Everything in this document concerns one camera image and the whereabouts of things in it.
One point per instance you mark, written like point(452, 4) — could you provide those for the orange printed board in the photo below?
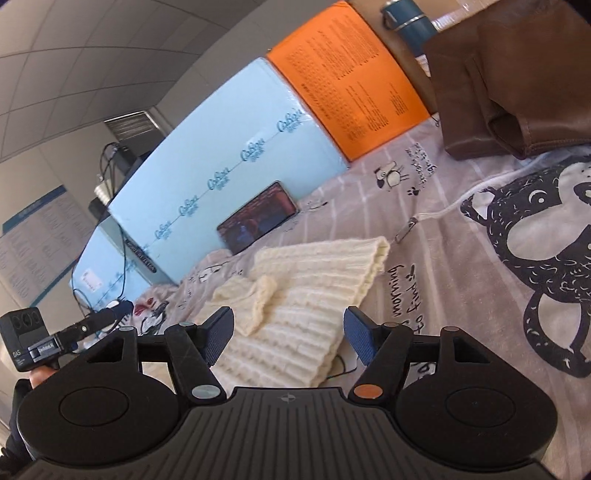
point(346, 78)

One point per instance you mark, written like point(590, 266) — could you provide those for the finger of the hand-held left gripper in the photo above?
point(107, 315)

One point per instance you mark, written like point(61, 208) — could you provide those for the black smartphone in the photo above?
point(258, 217)

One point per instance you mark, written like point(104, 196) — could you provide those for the small light blue foam board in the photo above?
point(101, 267)

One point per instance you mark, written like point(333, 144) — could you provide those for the wall poster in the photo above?
point(37, 249)

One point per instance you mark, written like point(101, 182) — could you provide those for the brown leather jacket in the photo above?
point(508, 69)

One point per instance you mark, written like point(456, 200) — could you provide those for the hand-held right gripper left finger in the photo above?
point(220, 333)

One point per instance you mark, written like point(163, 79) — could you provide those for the cream knitted sweater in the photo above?
point(286, 295)

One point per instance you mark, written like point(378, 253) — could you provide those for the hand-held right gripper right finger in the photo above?
point(358, 337)

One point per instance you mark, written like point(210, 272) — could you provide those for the large light blue foam board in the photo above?
point(221, 152)

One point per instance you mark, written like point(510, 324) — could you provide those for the wall vent grille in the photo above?
point(134, 127)

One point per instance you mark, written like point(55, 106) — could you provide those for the blue thermos bottle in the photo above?
point(411, 23)

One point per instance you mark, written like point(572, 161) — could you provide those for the person's left hand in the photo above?
point(40, 377)

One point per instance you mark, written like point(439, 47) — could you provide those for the grey printed bed sheet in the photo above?
point(461, 300)

